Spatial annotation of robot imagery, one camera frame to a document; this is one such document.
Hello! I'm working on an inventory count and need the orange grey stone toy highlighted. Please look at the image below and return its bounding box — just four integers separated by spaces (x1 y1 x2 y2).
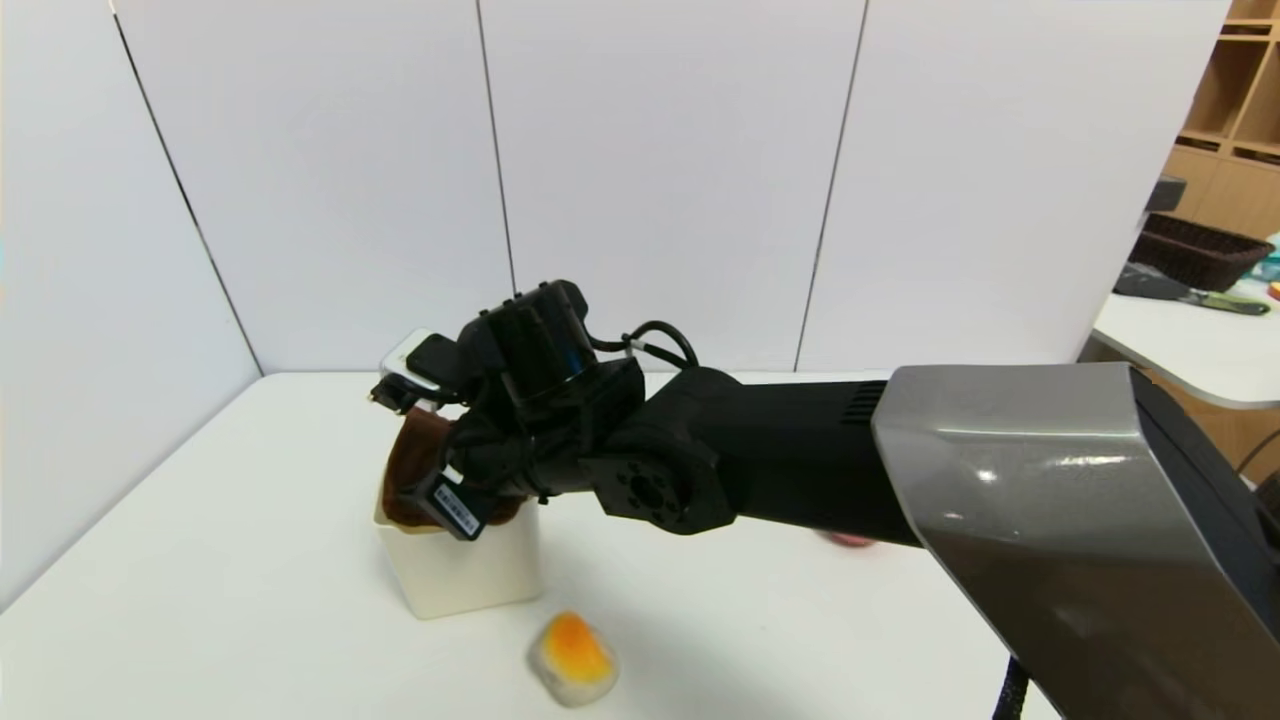
528 611 619 709

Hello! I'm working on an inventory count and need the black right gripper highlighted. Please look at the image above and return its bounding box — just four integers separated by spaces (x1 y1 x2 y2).
396 429 539 542

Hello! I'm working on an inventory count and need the cream plastic box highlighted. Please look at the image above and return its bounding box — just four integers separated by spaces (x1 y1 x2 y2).
375 478 546 621

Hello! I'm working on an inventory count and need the brown towel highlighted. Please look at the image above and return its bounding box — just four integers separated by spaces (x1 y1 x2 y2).
383 408 526 531

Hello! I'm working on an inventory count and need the black braided cable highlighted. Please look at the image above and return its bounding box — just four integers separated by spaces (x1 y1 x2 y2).
990 655 1031 720

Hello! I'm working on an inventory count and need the wooden shelf unit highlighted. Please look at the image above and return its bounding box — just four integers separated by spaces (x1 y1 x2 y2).
1165 0 1280 241

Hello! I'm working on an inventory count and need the dark woven basket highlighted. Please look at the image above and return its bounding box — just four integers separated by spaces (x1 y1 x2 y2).
1130 213 1276 293

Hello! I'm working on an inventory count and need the white side table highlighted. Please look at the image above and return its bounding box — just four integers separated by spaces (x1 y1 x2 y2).
1075 280 1280 411

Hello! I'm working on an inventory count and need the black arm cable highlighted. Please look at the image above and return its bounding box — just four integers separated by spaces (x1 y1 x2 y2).
590 320 701 373

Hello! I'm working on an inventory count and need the black flat tool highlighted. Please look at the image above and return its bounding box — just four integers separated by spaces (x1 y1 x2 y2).
1113 262 1273 317

